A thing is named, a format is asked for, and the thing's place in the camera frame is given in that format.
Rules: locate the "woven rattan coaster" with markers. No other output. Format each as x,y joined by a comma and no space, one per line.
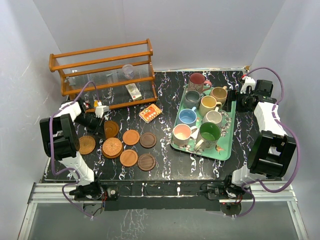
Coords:
112,146
87,144

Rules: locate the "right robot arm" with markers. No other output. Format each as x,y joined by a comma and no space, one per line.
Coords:
273,149

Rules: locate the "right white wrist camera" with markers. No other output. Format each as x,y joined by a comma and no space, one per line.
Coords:
248,84

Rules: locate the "orange wooden coaster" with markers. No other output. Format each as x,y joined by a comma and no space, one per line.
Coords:
131,137
128,158

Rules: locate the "pink mug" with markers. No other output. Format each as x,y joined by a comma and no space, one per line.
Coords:
182,134

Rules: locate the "green mug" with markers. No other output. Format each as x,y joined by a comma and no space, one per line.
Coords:
207,137

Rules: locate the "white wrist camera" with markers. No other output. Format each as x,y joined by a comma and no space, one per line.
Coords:
248,84
101,110

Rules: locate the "yellow mug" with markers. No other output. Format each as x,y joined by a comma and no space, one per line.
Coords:
208,103

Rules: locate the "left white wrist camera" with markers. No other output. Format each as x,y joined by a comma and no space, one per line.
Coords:
101,110

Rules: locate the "blue mug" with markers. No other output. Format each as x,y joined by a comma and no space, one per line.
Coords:
188,116

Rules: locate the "green floral tray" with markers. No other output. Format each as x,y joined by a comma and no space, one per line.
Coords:
223,148

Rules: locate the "white green small box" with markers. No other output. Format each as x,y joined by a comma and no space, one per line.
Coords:
133,92

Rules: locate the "yellow small block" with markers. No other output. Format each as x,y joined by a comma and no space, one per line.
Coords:
96,102

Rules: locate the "white beige mug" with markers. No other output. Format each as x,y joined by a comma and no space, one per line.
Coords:
213,117

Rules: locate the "clear plastic cup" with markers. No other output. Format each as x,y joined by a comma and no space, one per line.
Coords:
128,71

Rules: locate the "maroon mug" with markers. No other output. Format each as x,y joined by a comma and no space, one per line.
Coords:
197,82

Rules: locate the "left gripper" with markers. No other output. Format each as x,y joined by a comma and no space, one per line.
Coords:
99,130

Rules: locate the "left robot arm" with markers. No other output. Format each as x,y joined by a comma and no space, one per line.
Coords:
60,139

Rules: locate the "grey mug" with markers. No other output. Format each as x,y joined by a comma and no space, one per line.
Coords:
192,99

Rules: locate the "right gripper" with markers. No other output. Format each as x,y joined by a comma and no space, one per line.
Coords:
232,96

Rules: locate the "orange patterned card pack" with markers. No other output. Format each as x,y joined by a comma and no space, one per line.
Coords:
150,113

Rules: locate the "dark walnut coaster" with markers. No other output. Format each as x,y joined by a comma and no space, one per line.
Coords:
148,140
146,162

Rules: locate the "black front base frame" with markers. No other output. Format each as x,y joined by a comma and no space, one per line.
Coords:
157,195

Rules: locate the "wooden shelf rack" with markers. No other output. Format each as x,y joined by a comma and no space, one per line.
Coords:
98,72

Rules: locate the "tan brown mug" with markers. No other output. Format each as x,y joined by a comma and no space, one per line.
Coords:
220,94

